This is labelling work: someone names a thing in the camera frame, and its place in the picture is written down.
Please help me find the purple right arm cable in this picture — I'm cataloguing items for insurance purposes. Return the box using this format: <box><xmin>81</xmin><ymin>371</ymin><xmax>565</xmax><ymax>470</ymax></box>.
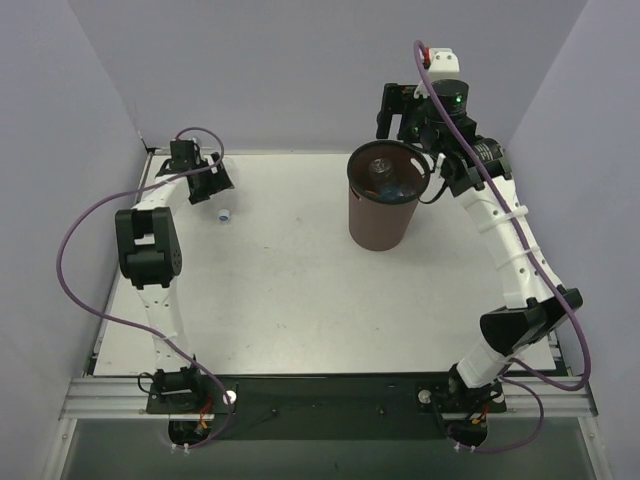
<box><xmin>413</xmin><ymin>39</ymin><xmax>591</xmax><ymax>455</ymax></box>

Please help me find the clear unlabelled plastic bottle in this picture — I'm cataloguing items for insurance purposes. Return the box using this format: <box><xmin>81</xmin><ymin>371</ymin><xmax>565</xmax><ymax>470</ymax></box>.
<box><xmin>215</xmin><ymin>157</ymin><xmax>239</xmax><ymax>223</ymax></box>

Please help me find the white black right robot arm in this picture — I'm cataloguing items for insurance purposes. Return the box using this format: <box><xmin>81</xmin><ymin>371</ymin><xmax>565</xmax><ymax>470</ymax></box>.
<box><xmin>376</xmin><ymin>79</ymin><xmax>583</xmax><ymax>390</ymax></box>

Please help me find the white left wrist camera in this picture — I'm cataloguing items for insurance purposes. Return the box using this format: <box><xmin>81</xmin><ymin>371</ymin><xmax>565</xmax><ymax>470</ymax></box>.
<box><xmin>174</xmin><ymin>136</ymin><xmax>201</xmax><ymax>156</ymax></box>

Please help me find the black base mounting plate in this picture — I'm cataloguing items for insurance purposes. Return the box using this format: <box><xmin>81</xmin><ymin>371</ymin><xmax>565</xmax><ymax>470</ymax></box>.
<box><xmin>143</xmin><ymin>369</ymin><xmax>506</xmax><ymax>446</ymax></box>

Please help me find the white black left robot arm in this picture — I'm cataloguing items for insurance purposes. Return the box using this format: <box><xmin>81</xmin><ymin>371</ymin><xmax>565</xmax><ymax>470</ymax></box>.
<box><xmin>115</xmin><ymin>138</ymin><xmax>234</xmax><ymax>412</ymax></box>

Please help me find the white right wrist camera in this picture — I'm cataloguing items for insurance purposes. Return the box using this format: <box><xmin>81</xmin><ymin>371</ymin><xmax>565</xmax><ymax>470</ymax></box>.
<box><xmin>413</xmin><ymin>46</ymin><xmax>460</xmax><ymax>100</ymax></box>

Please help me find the brown plastic bin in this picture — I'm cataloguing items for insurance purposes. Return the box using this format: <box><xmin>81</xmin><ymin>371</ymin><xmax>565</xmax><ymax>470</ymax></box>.
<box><xmin>346</xmin><ymin>140</ymin><xmax>431</xmax><ymax>251</ymax></box>

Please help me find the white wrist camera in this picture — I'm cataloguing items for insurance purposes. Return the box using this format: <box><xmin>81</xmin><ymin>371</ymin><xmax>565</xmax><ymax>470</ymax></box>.
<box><xmin>174</xmin><ymin>136</ymin><xmax>201</xmax><ymax>156</ymax></box>
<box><xmin>413</xmin><ymin>46</ymin><xmax>460</xmax><ymax>100</ymax></box>

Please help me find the aluminium table edge rail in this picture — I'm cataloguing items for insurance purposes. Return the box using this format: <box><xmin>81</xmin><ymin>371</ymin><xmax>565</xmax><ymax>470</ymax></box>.
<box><xmin>117</xmin><ymin>146</ymin><xmax>211</xmax><ymax>251</ymax></box>

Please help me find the clear bottle orange blue label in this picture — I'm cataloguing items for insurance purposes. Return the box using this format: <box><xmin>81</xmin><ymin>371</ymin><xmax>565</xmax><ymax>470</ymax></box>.
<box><xmin>367</xmin><ymin>158</ymin><xmax>397</xmax><ymax>185</ymax></box>

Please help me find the aluminium front rail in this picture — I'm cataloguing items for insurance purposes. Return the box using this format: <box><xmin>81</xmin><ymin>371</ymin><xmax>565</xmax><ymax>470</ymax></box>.
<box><xmin>60</xmin><ymin>377</ymin><xmax>598</xmax><ymax>420</ymax></box>

